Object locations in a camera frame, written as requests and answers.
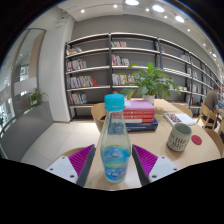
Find wooden slatted chair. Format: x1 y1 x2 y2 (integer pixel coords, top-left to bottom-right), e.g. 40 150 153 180
196 102 219 131

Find grey wall shelf with books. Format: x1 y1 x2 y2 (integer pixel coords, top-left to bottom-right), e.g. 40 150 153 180
64 32 223 119

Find dark blue book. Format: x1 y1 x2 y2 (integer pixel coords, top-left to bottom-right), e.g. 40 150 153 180
125 118 159 133

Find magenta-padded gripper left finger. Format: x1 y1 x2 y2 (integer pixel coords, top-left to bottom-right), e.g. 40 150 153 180
45 144 97 188

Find round ceiling lights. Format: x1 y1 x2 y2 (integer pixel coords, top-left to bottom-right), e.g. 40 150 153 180
78 0 219 59

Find grey-green patterned ceramic cup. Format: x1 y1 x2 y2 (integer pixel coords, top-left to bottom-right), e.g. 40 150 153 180
166 122 193 153

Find clear bottle with blue cap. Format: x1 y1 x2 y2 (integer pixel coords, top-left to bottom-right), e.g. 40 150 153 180
99 93 132 184

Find thin red and white book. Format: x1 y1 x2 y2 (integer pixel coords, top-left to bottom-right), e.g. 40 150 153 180
123 117 155 125

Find pink book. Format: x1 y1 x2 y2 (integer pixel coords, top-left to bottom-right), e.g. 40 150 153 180
123 99 156 112

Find small potted plant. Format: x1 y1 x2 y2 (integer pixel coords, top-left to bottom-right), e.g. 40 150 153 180
28 88 48 108

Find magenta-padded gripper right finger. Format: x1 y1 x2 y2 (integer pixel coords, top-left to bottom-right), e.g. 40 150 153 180
131 144 181 187

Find green potted plant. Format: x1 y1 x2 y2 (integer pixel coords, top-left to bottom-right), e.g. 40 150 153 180
119 61 181 106

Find flat round red coaster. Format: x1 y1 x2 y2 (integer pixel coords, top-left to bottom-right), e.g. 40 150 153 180
191 134 203 146

